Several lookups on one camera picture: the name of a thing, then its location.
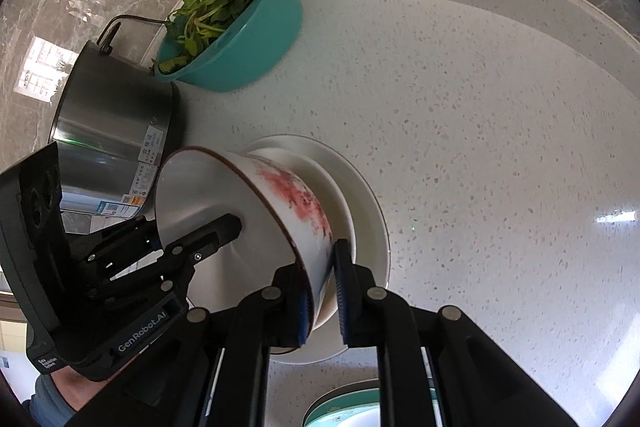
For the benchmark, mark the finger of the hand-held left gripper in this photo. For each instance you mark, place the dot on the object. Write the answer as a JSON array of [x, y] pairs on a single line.
[[210, 234], [125, 239]]

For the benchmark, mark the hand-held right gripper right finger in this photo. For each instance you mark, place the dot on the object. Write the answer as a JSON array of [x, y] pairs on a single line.
[[341, 292]]

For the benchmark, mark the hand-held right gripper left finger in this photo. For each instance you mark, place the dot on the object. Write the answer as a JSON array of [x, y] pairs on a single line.
[[302, 314]]

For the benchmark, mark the large white bowl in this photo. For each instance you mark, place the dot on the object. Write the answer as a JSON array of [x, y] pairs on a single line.
[[367, 227]]

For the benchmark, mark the pink floral bowl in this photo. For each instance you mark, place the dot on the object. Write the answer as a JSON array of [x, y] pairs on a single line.
[[280, 202]]

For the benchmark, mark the small white bowl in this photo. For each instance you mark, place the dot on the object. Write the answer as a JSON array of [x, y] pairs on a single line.
[[330, 202]]

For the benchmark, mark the round teal floral plate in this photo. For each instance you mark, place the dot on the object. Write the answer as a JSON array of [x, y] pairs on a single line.
[[345, 407]]

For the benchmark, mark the person's left forearm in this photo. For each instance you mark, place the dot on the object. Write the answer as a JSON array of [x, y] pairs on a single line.
[[75, 389]]

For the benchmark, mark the stainless steel pot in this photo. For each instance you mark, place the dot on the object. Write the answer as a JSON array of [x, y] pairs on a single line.
[[110, 127]]

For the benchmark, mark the teal plastic basin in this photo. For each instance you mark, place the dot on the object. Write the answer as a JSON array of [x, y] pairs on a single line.
[[260, 52]]

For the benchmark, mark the green leafy vegetables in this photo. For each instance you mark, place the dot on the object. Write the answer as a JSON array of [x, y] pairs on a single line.
[[210, 14]]

